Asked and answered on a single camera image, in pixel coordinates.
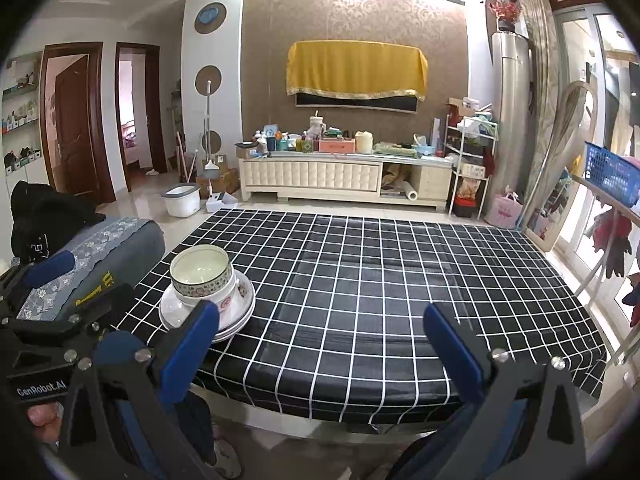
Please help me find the pink storage box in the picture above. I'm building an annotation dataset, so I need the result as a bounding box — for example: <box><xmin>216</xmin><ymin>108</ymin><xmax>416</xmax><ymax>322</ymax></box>
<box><xmin>318</xmin><ymin>138</ymin><xmax>357</xmax><ymax>154</ymax></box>

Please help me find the cardboard box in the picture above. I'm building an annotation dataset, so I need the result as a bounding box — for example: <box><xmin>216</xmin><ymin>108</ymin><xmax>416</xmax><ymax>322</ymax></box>
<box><xmin>196</xmin><ymin>155</ymin><xmax>241</xmax><ymax>196</ymax></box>

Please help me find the wall shelf with ornaments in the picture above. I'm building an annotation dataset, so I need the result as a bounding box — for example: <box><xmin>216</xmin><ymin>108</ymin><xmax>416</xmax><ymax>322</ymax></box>
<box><xmin>1</xmin><ymin>57</ymin><xmax>43</xmax><ymax>176</ymax></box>

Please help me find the white bowl floral print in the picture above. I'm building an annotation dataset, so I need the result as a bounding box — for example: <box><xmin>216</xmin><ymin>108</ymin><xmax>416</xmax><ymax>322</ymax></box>
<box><xmin>172</xmin><ymin>270</ymin><xmax>252</xmax><ymax>322</ymax></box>

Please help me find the white flat mop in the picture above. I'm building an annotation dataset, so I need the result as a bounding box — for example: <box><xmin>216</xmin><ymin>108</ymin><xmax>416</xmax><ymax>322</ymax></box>
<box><xmin>200</xmin><ymin>80</ymin><xmax>223</xmax><ymax>201</ymax></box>

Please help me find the red flower vase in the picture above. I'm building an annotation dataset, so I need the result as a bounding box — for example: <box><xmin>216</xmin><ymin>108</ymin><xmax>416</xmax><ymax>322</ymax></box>
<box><xmin>489</xmin><ymin>0</ymin><xmax>523</xmax><ymax>33</ymax></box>

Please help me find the yellow cloth cover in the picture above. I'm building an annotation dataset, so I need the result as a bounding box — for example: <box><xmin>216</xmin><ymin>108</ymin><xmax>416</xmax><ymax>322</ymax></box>
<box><xmin>285</xmin><ymin>40</ymin><xmax>429</xmax><ymax>102</ymax></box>

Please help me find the silver standing air conditioner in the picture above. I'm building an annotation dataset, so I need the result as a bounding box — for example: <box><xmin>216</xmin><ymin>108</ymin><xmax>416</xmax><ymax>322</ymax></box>
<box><xmin>491</xmin><ymin>31</ymin><xmax>533</xmax><ymax>221</ymax></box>

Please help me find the cream oval standing mirror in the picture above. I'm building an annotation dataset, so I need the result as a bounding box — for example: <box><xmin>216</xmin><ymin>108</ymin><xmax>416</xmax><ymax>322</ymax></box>
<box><xmin>520</xmin><ymin>80</ymin><xmax>598</xmax><ymax>253</ymax></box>

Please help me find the white wire shelf rack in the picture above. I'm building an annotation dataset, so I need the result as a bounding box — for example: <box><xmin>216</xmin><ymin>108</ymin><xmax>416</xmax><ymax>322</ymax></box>
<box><xmin>444</xmin><ymin>97</ymin><xmax>498</xmax><ymax>218</ymax></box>

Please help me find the black television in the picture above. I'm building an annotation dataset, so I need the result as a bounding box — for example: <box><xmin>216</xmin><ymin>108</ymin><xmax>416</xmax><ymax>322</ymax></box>
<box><xmin>295</xmin><ymin>91</ymin><xmax>418</xmax><ymax>114</ymax></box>

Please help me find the person's left hand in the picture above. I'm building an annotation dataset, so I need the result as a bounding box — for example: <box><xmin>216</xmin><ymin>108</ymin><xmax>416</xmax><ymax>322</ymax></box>
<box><xmin>25</xmin><ymin>402</ymin><xmax>63</xmax><ymax>428</ymax></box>

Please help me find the round blue wall decor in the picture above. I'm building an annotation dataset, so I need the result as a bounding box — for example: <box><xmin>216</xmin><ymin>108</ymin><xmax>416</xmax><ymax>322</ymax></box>
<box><xmin>194</xmin><ymin>2</ymin><xmax>227</xmax><ymax>36</ymax></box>

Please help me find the blue plastic basket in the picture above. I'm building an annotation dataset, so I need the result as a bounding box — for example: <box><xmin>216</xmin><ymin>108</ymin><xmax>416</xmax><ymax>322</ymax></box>
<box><xmin>584</xmin><ymin>141</ymin><xmax>640</xmax><ymax>195</ymax></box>

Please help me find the black garment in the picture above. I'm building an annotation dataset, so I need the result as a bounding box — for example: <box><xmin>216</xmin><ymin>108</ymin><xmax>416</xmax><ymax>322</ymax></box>
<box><xmin>10</xmin><ymin>180</ymin><xmax>107</xmax><ymax>263</ymax></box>

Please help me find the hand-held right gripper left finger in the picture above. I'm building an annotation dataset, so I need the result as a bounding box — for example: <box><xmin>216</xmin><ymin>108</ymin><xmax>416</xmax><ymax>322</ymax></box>
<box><xmin>57</xmin><ymin>300</ymin><xmax>221</xmax><ymax>480</ymax></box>

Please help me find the green patterned bowl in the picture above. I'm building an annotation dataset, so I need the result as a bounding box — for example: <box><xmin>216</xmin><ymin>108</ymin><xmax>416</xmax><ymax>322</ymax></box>
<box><xmin>169</xmin><ymin>244</ymin><xmax>234</xmax><ymax>305</ymax></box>

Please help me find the black checked tablecloth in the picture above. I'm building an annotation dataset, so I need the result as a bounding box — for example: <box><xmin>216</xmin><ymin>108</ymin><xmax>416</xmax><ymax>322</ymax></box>
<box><xmin>102</xmin><ymin>208</ymin><xmax>608</xmax><ymax>426</ymax></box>

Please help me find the white plate cartoon print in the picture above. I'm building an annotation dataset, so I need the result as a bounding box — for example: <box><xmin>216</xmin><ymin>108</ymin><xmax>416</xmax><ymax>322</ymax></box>
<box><xmin>159</xmin><ymin>272</ymin><xmax>257</xmax><ymax>333</ymax></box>

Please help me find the white drying rack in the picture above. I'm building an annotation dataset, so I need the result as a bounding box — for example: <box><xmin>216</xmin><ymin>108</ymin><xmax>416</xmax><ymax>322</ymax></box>
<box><xmin>570</xmin><ymin>172</ymin><xmax>640</xmax><ymax>366</ymax></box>

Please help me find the grey chair cover yellow logo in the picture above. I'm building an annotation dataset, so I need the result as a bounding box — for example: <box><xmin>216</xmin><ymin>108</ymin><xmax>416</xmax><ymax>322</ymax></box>
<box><xmin>15</xmin><ymin>216</ymin><xmax>167</xmax><ymax>323</ymax></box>

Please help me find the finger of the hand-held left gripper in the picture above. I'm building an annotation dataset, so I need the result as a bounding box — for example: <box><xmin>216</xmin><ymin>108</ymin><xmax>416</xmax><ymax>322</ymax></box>
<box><xmin>4</xmin><ymin>282</ymin><xmax>135</xmax><ymax>347</ymax></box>
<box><xmin>0</xmin><ymin>250</ymin><xmax>77</xmax><ymax>311</ymax></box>

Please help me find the patterned beige curtain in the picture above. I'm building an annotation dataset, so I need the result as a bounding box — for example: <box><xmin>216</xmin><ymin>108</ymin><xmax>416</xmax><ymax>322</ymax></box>
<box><xmin>517</xmin><ymin>0</ymin><xmax>563</xmax><ymax>221</ymax></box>

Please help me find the white mop bucket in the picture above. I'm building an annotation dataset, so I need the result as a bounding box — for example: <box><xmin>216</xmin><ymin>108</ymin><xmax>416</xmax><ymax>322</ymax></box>
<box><xmin>161</xmin><ymin>185</ymin><xmax>202</xmax><ymax>218</ymax></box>

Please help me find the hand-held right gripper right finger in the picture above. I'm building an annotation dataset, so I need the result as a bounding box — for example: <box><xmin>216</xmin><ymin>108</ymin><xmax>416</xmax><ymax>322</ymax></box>
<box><xmin>422</xmin><ymin>302</ymin><xmax>588</xmax><ymax>480</ymax></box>

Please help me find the brown wooden door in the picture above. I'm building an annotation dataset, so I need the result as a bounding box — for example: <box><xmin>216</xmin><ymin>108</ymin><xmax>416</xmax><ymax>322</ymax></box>
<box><xmin>52</xmin><ymin>55</ymin><xmax>101</xmax><ymax>196</ymax></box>

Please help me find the cream TV cabinet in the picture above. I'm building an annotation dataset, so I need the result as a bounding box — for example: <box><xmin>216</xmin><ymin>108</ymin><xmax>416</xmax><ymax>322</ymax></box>
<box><xmin>237</xmin><ymin>152</ymin><xmax>453</xmax><ymax>211</ymax></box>

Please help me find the red hanging garment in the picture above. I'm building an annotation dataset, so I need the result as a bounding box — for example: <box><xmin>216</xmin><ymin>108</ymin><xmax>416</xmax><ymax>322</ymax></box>
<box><xmin>590</xmin><ymin>207</ymin><xmax>633</xmax><ymax>278</ymax></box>

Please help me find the pink bag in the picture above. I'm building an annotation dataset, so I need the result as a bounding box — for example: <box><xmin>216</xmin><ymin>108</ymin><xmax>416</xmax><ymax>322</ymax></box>
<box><xmin>484</xmin><ymin>186</ymin><xmax>523</xmax><ymax>230</ymax></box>

